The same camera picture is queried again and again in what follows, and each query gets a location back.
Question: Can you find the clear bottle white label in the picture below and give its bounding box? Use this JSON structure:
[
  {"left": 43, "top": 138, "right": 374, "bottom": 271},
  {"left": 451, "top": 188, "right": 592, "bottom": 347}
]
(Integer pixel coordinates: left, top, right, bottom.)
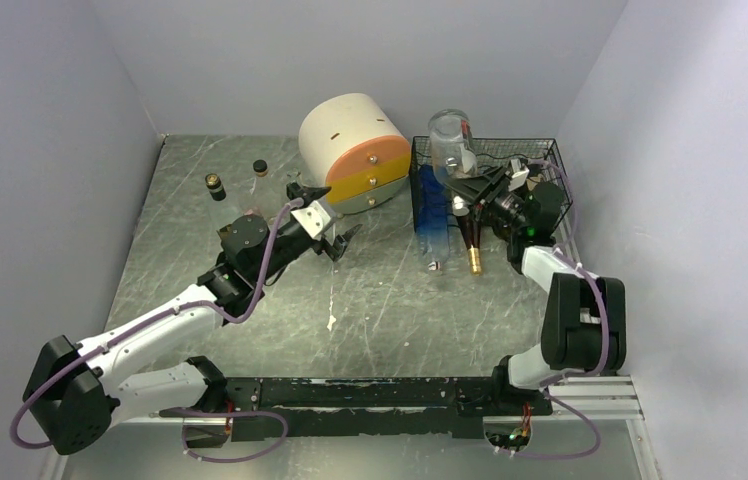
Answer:
[{"left": 252, "top": 159, "right": 269, "bottom": 177}]

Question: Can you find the aluminium rail frame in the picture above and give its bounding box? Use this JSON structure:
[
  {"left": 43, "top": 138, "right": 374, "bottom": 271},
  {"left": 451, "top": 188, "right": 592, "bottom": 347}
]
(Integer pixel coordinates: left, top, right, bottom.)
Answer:
[{"left": 39, "top": 337, "right": 663, "bottom": 480}]

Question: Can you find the large clear glass bottle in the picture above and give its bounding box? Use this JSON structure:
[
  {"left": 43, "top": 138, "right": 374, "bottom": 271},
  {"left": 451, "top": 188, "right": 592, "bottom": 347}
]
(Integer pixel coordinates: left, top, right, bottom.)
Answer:
[{"left": 428, "top": 109, "right": 478, "bottom": 217}]

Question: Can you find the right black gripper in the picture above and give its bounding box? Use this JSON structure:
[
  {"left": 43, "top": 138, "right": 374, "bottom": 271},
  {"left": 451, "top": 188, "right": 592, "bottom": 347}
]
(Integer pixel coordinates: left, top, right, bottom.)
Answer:
[{"left": 443, "top": 165, "right": 530, "bottom": 232}]

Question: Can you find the dark wine bottle gold foil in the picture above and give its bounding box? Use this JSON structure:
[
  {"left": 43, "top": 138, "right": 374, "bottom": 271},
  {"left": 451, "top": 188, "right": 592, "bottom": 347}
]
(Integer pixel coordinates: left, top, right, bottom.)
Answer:
[{"left": 456, "top": 214, "right": 483, "bottom": 276}]

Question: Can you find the blue plastic bottle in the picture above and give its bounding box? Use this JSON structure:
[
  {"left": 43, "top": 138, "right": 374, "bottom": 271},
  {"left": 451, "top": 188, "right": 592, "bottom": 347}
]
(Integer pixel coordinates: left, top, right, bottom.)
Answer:
[{"left": 416, "top": 165, "right": 450, "bottom": 272}]

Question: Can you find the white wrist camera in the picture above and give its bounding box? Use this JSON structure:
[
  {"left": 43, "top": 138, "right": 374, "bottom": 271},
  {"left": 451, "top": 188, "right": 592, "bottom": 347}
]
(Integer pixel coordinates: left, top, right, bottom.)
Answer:
[
  {"left": 507, "top": 158, "right": 530, "bottom": 192},
  {"left": 291, "top": 199, "right": 337, "bottom": 240}
]

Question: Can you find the clear bottle gold black label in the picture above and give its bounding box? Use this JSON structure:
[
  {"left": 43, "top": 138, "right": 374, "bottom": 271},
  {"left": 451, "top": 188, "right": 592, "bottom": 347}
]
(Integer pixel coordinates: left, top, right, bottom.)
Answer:
[{"left": 204, "top": 173, "right": 227, "bottom": 202}]

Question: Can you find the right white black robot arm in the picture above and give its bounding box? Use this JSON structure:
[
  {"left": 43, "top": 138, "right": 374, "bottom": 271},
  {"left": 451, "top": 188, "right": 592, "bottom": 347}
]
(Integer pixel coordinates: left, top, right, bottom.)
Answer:
[{"left": 445, "top": 164, "right": 626, "bottom": 414}]

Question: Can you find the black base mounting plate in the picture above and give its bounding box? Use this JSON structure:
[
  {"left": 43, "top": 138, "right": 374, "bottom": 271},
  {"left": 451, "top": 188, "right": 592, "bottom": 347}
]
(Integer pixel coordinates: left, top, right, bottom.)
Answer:
[{"left": 189, "top": 375, "right": 553, "bottom": 442}]

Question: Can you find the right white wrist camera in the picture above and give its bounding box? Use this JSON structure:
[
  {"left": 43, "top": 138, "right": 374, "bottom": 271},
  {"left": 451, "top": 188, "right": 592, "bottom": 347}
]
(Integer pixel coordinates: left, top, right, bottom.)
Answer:
[{"left": 507, "top": 158, "right": 530, "bottom": 192}]

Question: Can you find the cream round drawer cabinet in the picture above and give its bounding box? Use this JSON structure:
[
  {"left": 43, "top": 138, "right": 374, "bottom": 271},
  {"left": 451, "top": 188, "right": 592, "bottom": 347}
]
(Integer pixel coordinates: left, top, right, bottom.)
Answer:
[{"left": 298, "top": 93, "right": 411, "bottom": 215}]

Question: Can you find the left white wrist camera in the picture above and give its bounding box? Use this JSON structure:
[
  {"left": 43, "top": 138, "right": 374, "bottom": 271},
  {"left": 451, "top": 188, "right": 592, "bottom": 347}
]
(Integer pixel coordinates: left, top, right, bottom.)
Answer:
[{"left": 291, "top": 199, "right": 337, "bottom": 240}]

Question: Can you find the black wire wine rack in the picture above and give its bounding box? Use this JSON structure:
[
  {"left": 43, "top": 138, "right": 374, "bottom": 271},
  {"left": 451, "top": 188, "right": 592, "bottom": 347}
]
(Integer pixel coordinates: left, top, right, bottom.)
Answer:
[{"left": 409, "top": 135, "right": 573, "bottom": 231}]

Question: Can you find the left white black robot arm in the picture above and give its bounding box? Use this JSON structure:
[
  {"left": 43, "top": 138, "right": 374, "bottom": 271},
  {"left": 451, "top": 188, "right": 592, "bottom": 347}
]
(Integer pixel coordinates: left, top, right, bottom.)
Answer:
[{"left": 9, "top": 182, "right": 358, "bottom": 455}]

